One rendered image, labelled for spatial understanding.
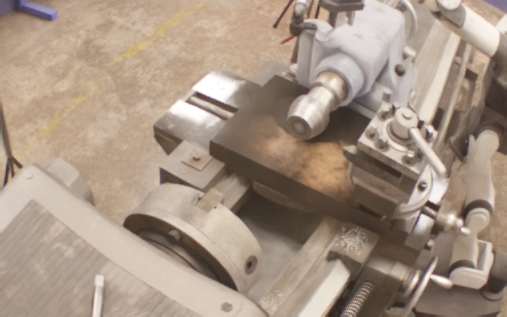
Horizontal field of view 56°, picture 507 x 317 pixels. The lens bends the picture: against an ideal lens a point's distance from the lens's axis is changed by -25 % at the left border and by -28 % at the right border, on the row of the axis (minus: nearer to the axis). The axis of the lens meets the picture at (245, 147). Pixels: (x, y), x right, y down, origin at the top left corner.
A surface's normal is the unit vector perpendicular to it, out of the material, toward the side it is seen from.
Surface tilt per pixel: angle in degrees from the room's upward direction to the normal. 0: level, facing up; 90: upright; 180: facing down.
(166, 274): 0
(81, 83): 0
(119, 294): 0
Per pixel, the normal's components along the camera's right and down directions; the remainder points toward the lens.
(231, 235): 0.57, -0.34
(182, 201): -0.06, -0.77
